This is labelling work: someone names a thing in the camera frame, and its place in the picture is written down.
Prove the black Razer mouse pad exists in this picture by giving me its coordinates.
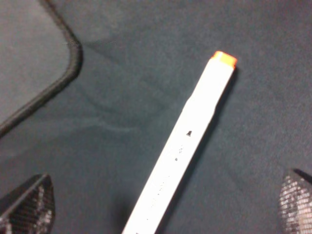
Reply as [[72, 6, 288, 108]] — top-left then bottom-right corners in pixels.
[[0, 0, 83, 135]]

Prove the carbon fibre right gripper right finger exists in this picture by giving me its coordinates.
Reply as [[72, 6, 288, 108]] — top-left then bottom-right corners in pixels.
[[278, 169, 312, 234]]

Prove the white marker with orange caps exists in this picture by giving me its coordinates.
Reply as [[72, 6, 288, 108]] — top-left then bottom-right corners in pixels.
[[122, 51, 237, 234]]

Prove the carbon fibre right gripper left finger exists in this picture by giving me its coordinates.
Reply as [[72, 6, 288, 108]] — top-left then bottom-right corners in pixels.
[[0, 174, 54, 234]]

